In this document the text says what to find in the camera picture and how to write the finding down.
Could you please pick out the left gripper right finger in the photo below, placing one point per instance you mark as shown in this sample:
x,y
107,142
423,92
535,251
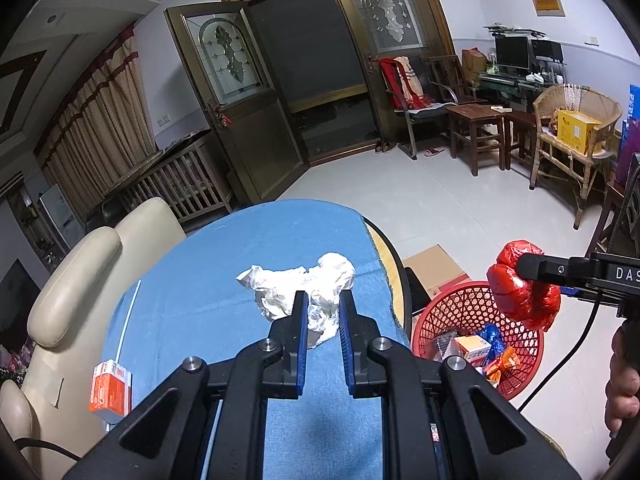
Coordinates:
x,y
361,343

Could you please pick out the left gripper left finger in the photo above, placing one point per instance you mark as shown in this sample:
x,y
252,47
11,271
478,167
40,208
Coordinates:
x,y
287,376

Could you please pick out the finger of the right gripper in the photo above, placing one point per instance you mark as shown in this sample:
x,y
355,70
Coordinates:
x,y
550,268

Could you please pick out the red plastic bag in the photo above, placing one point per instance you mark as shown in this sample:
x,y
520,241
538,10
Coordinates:
x,y
534,304

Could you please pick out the operator right hand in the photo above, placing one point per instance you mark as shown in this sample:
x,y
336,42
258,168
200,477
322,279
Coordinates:
x,y
621,414

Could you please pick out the round wooden table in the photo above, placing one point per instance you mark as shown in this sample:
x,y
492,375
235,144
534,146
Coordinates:
x,y
397,278

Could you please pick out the blue snack wrapper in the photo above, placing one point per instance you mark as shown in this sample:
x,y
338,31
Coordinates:
x,y
491,334

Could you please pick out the wicker armchair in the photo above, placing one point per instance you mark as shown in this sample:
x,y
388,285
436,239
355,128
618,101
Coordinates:
x,y
552,159

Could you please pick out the orange plastic bag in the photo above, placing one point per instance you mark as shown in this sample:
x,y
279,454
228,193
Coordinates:
x,y
507,361

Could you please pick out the red plastic mesh basket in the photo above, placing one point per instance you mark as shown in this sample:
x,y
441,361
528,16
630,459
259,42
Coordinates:
x,y
470,306

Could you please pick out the white orange medicine box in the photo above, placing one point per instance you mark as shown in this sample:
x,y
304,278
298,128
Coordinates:
x,y
474,349

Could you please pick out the brown cardboard box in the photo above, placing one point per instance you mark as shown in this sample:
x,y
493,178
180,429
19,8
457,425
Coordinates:
x,y
435,270

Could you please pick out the yellow cardboard box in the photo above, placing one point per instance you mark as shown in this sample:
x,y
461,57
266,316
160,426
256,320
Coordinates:
x,y
575,128

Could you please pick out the white drinking straw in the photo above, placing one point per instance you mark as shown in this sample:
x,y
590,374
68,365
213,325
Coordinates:
x,y
126,322

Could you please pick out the orange white small carton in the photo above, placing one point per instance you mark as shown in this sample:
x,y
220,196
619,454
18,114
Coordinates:
x,y
110,395

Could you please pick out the dark wooden stool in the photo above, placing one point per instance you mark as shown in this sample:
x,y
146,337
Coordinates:
x,y
481,127

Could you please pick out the glass computer desk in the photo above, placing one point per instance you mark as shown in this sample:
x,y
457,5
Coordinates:
x,y
514,88

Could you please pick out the cream leather sofa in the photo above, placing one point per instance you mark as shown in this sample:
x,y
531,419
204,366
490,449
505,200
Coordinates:
x,y
48,413

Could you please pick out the wooden slatted crib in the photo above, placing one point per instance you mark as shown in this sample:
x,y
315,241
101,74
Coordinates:
x,y
190,176

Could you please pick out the computer monitor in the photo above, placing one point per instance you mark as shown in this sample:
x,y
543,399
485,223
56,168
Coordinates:
x,y
513,52

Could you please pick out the dark wooden armchair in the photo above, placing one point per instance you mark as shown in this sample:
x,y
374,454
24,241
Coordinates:
x,y
449,79

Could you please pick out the metal chair with red cloth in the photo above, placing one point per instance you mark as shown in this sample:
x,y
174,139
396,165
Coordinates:
x,y
408,99

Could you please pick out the beige striped curtain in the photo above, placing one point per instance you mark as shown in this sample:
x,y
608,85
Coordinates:
x,y
101,130

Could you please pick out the closed wooden glass door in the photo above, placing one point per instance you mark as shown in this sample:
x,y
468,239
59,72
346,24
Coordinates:
x,y
388,28

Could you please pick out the open wooden glass door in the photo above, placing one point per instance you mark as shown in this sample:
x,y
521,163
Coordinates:
x,y
222,56

